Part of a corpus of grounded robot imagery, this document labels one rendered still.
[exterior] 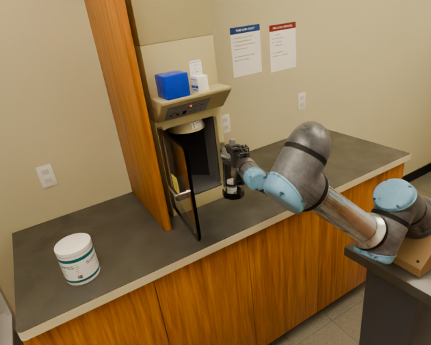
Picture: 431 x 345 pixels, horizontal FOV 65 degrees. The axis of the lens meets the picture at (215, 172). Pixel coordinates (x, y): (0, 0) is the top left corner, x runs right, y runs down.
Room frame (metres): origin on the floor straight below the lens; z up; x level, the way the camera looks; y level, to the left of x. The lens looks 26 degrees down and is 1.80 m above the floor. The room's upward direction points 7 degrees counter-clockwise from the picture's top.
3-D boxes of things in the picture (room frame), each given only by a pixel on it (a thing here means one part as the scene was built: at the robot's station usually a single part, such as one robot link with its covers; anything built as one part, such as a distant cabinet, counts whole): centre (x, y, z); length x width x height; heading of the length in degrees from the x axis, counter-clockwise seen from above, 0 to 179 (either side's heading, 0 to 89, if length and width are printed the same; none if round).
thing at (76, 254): (1.05, 0.56, 1.01); 0.13 x 0.13 x 0.15
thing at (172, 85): (1.36, 0.12, 1.55); 0.10 x 0.10 x 0.09; 27
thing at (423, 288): (0.95, -0.67, 0.92); 0.32 x 0.32 x 0.04; 30
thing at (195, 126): (1.54, 0.11, 1.34); 0.18 x 0.18 x 0.05
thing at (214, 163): (1.55, 0.14, 1.19); 0.26 x 0.24 x 0.35; 117
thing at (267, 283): (1.58, -0.05, 0.45); 2.05 x 0.67 x 0.90; 117
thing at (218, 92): (1.39, 0.05, 1.46); 0.32 x 0.12 x 0.10; 117
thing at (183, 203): (1.22, 0.15, 1.19); 0.30 x 0.01 x 0.40; 22
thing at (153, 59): (1.56, 0.14, 1.32); 0.32 x 0.25 x 0.77; 117
